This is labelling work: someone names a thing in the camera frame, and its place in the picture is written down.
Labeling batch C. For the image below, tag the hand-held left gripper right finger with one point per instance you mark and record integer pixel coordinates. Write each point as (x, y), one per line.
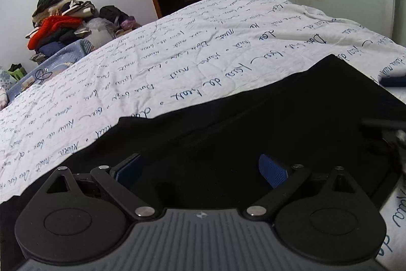
(272, 170)

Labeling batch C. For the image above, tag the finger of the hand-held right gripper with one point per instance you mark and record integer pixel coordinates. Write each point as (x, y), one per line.
(393, 80)
(380, 123)

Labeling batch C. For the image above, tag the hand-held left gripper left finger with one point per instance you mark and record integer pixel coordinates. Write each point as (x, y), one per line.
(127, 167)

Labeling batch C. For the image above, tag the black pants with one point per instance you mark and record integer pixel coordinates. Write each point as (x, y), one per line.
(222, 118)

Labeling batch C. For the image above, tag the blue plastic storage box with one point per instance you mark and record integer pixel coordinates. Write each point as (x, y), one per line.
(66, 55)

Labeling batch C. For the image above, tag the white script-printed bed blanket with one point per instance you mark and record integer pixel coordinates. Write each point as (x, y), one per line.
(177, 45)

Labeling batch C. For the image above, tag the clear plastic bag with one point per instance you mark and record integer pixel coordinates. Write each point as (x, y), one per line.
(100, 33)

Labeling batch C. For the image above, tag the pink cloth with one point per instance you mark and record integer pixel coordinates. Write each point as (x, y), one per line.
(129, 24)

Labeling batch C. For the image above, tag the green plastic stool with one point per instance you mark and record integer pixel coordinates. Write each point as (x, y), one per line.
(16, 71)

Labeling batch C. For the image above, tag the floral pillow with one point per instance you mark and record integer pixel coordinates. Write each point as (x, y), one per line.
(4, 77)

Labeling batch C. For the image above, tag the black bag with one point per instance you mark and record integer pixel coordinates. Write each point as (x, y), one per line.
(112, 13)

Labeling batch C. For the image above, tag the pile of clothes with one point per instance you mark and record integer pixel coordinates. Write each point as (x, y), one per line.
(57, 25)

